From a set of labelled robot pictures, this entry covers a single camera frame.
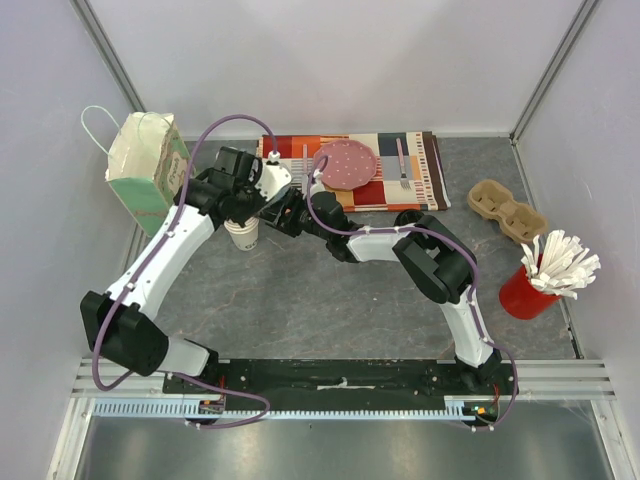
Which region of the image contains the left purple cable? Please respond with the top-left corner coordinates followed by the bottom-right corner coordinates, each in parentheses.
top-left (92, 113), bottom-right (277, 432)

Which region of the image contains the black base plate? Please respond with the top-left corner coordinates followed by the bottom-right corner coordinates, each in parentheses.
top-left (196, 358), bottom-right (515, 396)

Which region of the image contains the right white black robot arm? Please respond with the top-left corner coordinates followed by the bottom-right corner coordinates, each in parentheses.
top-left (259, 189), bottom-right (509, 394)

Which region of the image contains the green paper gift bag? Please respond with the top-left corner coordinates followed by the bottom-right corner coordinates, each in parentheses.
top-left (81, 112), bottom-right (191, 237)

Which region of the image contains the purple cable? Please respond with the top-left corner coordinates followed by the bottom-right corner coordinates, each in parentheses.
top-left (304, 154), bottom-right (519, 434)
top-left (92, 113), bottom-right (277, 432)

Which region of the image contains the pink dotted plate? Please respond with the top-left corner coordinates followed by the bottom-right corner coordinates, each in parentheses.
top-left (313, 139), bottom-right (377, 191)

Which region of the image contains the cardboard cup carrier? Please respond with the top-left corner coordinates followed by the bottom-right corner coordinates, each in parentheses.
top-left (467, 179), bottom-right (549, 244)

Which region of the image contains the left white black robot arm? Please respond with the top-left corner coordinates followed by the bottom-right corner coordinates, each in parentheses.
top-left (80, 162), bottom-right (292, 393)

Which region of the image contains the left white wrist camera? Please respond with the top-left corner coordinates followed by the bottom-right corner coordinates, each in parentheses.
top-left (256, 151), bottom-right (292, 203)

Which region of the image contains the red straw holder cup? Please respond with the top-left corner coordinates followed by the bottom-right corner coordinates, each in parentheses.
top-left (499, 266), bottom-right (560, 320)

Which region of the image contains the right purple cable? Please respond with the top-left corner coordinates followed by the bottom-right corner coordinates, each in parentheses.
top-left (304, 154), bottom-right (519, 434)

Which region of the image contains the white wrapped straws bundle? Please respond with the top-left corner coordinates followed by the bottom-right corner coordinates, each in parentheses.
top-left (521, 230), bottom-right (601, 300)

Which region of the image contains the colourful patchwork placemat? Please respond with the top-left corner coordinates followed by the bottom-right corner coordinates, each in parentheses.
top-left (256, 131), bottom-right (451, 212)

